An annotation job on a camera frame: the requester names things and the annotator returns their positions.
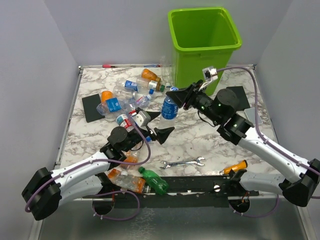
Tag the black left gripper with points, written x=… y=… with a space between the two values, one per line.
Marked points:
x=162 y=134

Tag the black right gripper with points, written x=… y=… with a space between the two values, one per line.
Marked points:
x=188 y=95

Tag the blue label water bottle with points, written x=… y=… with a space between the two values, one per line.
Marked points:
x=169 y=112

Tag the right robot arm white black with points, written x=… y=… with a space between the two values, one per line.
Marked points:
x=297 y=179

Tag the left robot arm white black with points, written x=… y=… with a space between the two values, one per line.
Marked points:
x=48 y=189

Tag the tall clear bottle by bin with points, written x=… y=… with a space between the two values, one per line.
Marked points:
x=166 y=72

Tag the green plastic bin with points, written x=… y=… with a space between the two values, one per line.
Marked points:
x=201 y=37

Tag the crushed orange bottle front left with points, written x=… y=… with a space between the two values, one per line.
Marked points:
x=131 y=157

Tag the clear bottle blue label back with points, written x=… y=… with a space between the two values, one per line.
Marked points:
x=130 y=85

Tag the orange juice bottle back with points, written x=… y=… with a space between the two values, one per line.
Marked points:
x=149 y=75

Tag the clear bottle light-blue label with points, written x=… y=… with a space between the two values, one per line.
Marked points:
x=112 y=107

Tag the silver open-end wrench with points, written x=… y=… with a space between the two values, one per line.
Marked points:
x=197 y=161

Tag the green plastic bottle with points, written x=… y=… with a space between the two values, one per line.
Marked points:
x=154 y=180

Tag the small orange bottle left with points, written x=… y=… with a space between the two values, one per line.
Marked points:
x=106 y=95

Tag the black flat box right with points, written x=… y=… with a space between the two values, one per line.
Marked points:
x=242 y=97

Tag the black flat box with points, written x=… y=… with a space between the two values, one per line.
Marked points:
x=242 y=97
x=90 y=104

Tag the orange bottle at front edge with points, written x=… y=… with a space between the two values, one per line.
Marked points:
x=128 y=182

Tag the black flat box left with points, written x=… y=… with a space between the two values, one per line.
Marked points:
x=90 y=104

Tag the red marker pen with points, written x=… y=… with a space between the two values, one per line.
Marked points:
x=108 y=66

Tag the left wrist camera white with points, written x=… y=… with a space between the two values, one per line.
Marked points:
x=141 y=118

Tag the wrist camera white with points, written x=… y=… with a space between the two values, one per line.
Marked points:
x=210 y=75
x=141 y=118

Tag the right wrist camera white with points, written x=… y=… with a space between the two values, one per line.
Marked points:
x=210 y=75

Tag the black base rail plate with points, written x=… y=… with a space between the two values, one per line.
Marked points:
x=196 y=191

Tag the orange handle screwdriver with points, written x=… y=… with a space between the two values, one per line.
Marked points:
x=236 y=167

